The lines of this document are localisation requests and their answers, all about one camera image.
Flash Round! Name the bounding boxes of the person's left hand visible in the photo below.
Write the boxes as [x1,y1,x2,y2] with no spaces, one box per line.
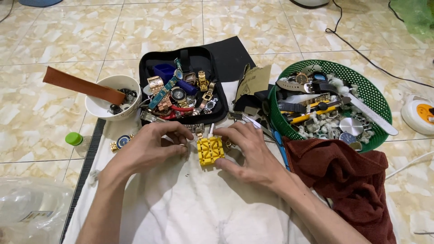
[100,121,195,182]

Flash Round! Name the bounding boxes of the person's right hand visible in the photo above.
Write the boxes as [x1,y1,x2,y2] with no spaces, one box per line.
[213,121,293,190]

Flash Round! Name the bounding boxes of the yellow plastic watch band holder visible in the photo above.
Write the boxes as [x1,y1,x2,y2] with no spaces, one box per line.
[197,136,225,167]

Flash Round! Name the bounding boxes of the blue dial gold watch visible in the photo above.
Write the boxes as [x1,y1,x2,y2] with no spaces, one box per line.
[110,134,135,152]

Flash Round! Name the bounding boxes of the silver tweezers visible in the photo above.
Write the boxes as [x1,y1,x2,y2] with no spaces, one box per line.
[242,113,273,138]

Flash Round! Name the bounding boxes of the black watch parts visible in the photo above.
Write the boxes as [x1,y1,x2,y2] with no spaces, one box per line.
[108,88,138,115]

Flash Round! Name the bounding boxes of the black sandpaper pieces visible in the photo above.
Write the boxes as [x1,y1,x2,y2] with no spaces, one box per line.
[233,84,274,113]

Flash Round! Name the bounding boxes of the white ceramic bowl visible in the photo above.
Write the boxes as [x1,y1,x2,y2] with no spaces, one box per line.
[85,75,142,122]

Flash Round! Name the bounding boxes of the black zip tool case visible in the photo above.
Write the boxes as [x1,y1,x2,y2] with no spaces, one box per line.
[138,46,229,126]

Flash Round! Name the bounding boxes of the yellow utility knife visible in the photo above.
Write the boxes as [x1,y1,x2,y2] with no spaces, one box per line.
[281,100,344,125]

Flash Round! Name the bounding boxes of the black ribbed rubber mat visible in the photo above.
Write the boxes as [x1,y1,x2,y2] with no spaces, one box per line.
[60,118,106,244]

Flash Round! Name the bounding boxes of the pile of wristwatches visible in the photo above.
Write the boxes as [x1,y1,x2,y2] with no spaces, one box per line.
[146,58,219,117]

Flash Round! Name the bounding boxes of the white work cloth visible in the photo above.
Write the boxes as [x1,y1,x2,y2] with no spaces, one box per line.
[63,80,326,244]

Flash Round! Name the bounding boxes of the clear bottle with green cap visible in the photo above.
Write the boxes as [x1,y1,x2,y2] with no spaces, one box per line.
[65,132,93,158]

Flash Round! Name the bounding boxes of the brown sandpaper sheet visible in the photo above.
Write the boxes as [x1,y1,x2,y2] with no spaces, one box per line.
[235,64,272,101]

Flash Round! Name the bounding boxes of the dark blue plastic tube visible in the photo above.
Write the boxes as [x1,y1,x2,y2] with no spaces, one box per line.
[176,79,198,96]

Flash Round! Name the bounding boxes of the blue plastic box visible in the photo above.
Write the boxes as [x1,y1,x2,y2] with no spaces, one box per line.
[153,63,177,81]

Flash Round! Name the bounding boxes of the heap of watches and parts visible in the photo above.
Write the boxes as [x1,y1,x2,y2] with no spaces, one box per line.
[275,64,375,150]

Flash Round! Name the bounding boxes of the black foam sheet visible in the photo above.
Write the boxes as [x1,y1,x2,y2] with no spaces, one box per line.
[203,36,257,84]

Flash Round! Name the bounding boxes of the dark red towel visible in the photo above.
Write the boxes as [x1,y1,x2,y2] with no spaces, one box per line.
[282,136,397,244]

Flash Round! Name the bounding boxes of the silver round watch case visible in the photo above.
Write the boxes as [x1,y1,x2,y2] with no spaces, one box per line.
[339,117,364,136]

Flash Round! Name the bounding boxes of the white nail file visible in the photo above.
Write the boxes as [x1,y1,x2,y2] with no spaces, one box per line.
[343,91,399,136]

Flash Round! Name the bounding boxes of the clear plastic bag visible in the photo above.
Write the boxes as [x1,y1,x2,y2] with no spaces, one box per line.
[0,176,74,244]

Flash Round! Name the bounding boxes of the green plastic basket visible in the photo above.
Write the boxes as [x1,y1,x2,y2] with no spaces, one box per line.
[269,60,393,153]

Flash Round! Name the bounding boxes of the white appliance base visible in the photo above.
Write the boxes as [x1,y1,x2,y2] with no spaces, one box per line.
[289,0,330,9]

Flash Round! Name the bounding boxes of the white orange power strip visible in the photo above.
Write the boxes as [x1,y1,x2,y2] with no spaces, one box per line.
[401,94,434,136]

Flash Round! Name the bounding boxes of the blue plastic object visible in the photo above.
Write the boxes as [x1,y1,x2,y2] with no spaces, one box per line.
[18,0,64,7]

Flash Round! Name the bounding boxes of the green plastic bag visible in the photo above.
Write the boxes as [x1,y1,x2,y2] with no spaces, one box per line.
[390,0,434,38]

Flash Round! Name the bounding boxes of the blue handled tool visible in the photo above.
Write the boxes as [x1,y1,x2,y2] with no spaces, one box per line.
[271,127,291,171]

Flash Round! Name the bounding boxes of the clear silver watch strap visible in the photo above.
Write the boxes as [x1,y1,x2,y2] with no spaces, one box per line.
[140,110,167,123]

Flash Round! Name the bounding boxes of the red handled pliers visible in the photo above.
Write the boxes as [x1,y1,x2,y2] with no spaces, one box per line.
[159,104,194,120]

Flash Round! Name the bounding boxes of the brown leather strap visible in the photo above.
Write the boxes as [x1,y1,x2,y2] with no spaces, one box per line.
[43,66,127,106]

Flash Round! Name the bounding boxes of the long black cable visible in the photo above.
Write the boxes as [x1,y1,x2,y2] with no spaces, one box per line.
[325,0,434,89]

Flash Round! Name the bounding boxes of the white cable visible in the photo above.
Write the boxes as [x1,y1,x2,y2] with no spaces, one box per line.
[385,150,434,180]

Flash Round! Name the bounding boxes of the short black cable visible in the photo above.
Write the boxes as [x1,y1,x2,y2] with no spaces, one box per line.
[388,0,405,23]

